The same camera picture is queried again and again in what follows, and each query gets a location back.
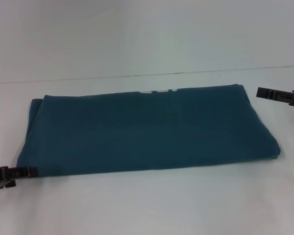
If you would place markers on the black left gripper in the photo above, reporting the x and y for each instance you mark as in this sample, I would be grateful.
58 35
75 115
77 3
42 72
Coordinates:
0 178

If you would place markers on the blue teal shirt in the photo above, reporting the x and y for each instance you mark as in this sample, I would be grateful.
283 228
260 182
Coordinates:
137 127

